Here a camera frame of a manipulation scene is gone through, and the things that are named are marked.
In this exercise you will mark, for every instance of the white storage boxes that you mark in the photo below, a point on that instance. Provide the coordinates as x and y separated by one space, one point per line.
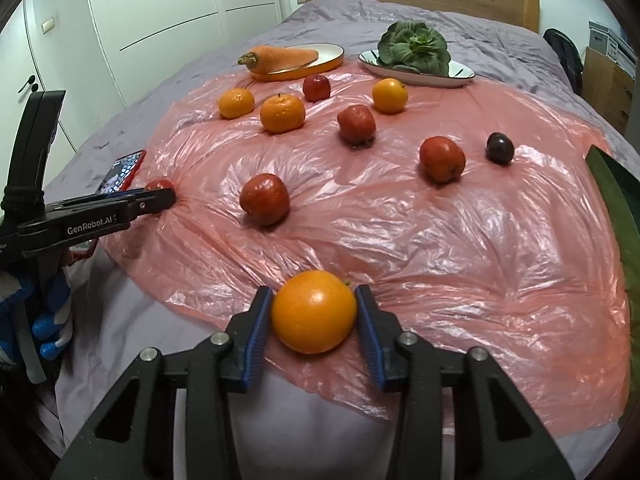
608 43

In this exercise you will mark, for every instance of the white wardrobe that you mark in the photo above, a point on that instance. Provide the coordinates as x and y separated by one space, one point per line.
107 54

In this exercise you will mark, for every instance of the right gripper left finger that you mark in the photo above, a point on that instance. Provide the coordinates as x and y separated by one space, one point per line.
130 434

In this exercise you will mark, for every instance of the dark purple plum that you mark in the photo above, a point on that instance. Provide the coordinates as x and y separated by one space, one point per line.
499 149

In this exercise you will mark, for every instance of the orange carrot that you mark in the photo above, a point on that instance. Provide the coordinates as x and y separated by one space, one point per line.
268 59

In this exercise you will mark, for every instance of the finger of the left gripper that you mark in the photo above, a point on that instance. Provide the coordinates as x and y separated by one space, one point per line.
135 202

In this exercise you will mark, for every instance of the wooden nightstand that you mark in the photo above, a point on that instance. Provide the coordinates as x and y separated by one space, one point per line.
608 89

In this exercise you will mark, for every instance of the red smartphone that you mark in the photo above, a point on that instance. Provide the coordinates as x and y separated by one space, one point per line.
117 179

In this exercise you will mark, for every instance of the left blue gloved hand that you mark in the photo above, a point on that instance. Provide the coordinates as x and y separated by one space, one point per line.
52 328

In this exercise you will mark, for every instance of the mandarin orange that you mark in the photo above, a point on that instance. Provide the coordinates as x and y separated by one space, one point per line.
282 113

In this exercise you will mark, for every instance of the orange rimmed white plate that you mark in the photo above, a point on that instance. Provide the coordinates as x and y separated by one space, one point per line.
330 56

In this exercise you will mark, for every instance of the green rectangular tray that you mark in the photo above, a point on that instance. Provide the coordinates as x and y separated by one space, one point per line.
620 191

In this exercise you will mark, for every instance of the black backpack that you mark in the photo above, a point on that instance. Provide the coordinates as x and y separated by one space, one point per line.
568 56

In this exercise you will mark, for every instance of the pink plastic sheet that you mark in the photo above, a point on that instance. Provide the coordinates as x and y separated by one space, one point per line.
520 259

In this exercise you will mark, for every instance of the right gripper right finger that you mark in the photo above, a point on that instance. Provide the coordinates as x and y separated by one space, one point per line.
497 435

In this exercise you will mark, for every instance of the green leafy cabbage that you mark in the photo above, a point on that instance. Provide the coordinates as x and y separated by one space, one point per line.
414 47

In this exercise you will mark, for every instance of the small back red apple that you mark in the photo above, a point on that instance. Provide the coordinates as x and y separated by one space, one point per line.
316 88

